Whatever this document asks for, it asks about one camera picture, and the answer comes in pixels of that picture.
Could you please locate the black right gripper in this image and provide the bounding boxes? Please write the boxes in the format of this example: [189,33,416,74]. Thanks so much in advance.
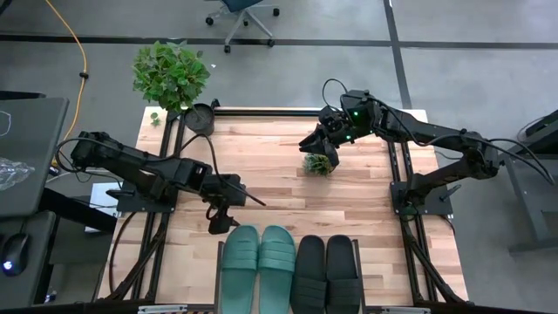
[298,106,353,169]

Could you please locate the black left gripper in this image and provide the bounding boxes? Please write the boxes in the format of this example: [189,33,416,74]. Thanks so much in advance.
[200,173,248,236]

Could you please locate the green rubber slide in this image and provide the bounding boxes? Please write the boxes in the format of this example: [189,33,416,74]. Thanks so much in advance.
[257,224,297,314]
[221,224,262,314]

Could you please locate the black rubber slide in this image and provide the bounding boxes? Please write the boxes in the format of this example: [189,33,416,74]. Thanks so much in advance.
[289,234,328,314]
[325,234,363,314]

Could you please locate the small potted succulent plant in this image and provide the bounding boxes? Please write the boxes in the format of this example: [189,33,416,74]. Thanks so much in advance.
[303,152,335,178]

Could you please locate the white flat panel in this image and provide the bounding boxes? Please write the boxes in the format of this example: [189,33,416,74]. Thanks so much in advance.
[85,181,124,233]

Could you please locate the office chair base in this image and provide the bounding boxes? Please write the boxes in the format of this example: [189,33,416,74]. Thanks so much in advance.
[204,0,281,54]

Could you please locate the large potted green tree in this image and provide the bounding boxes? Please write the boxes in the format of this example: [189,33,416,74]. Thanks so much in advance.
[132,40,217,137]

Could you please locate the black computer mouse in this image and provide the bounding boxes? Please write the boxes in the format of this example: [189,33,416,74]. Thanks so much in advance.
[1,233,31,276]

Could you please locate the grey metal stand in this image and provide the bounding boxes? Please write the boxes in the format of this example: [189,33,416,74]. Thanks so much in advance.
[505,108,558,255]

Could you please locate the grey side desk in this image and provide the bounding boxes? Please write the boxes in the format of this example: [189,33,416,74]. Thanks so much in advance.
[0,96,70,219]

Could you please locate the clear plastic bag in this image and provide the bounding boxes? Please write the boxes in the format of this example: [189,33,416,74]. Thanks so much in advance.
[0,156,36,192]

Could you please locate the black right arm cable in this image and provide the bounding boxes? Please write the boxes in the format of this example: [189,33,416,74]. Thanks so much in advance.
[321,78,350,113]

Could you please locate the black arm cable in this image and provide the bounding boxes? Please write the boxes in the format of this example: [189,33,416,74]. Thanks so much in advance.
[176,133,268,208]
[321,78,350,113]

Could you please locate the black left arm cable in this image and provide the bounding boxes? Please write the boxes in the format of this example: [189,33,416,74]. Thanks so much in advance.
[176,133,268,208]

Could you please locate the silver aluminium bracket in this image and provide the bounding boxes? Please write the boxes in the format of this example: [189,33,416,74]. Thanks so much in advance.
[381,306,431,314]
[138,304,188,314]

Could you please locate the yellow cable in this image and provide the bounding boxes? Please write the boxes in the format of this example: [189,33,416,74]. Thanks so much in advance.
[43,0,90,141]

